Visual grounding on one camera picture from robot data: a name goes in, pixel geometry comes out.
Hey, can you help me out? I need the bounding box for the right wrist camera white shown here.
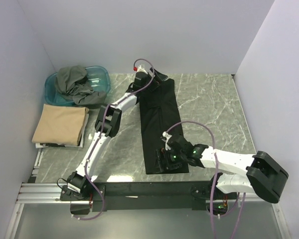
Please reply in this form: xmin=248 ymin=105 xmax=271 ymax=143
xmin=161 ymin=131 xmax=172 ymax=151

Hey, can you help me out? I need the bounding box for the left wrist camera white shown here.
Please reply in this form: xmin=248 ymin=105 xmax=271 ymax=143
xmin=133 ymin=64 xmax=147 ymax=73

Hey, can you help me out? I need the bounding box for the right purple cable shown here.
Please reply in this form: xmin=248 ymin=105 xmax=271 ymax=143
xmin=164 ymin=120 xmax=246 ymax=239

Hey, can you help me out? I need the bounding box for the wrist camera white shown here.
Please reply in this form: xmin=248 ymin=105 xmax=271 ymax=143
xmin=161 ymin=131 xmax=172 ymax=151
xmin=133 ymin=64 xmax=147 ymax=73

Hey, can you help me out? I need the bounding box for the purple cable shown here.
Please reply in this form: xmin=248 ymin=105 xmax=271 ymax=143
xmin=164 ymin=120 xmax=246 ymax=239
xmin=72 ymin=58 xmax=155 ymax=222

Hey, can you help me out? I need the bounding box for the aluminium frame rail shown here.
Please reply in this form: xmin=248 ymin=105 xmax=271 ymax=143
xmin=14 ymin=181 xmax=281 ymax=205

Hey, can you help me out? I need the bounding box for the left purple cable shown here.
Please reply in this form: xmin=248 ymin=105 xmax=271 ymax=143
xmin=72 ymin=58 xmax=155 ymax=222

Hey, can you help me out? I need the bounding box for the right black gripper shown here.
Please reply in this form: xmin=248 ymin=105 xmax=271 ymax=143
xmin=152 ymin=146 xmax=186 ymax=173

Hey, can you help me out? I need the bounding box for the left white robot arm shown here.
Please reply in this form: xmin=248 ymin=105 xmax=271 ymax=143
xmin=67 ymin=66 xmax=168 ymax=200

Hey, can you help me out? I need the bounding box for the black t shirt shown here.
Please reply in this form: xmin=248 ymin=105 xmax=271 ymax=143
xmin=139 ymin=79 xmax=189 ymax=174

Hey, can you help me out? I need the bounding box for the folded tan t shirt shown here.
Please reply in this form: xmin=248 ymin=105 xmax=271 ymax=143
xmin=32 ymin=104 xmax=89 ymax=146

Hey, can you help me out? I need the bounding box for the teal plastic bin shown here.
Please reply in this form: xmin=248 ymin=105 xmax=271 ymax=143
xmin=44 ymin=66 xmax=111 ymax=107

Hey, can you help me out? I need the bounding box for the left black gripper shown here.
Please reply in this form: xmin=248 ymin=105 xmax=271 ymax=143
xmin=142 ymin=68 xmax=167 ymax=93

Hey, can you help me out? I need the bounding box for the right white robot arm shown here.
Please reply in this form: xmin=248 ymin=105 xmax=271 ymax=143
xmin=157 ymin=132 xmax=289 ymax=204

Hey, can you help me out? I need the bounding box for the grey t shirt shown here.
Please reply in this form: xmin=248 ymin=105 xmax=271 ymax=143
xmin=54 ymin=65 xmax=107 ymax=106

